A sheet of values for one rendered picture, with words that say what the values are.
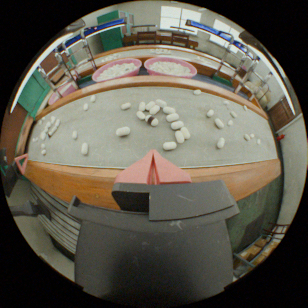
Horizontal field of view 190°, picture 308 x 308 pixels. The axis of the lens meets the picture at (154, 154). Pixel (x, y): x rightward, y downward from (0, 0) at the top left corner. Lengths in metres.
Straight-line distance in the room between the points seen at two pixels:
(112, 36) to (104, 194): 3.10
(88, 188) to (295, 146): 4.47
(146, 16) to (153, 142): 5.25
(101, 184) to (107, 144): 0.11
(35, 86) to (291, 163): 5.27
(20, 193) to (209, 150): 2.15
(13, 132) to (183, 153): 1.05
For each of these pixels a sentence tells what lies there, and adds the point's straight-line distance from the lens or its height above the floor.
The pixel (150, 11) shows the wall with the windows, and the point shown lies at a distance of 5.34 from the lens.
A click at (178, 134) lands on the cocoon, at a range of 0.26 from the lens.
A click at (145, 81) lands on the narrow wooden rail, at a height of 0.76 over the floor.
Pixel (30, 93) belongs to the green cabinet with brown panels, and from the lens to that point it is 1.06.
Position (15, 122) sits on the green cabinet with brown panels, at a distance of 0.97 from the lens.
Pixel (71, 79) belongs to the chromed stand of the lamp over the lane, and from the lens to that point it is 0.55.
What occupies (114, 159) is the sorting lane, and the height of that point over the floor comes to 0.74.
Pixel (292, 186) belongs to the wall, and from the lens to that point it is 4.31.
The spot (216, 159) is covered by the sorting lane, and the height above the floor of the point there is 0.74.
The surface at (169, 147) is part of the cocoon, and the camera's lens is 0.24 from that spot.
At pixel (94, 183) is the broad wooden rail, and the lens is 0.26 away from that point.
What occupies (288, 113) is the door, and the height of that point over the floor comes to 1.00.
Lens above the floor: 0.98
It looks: 75 degrees down
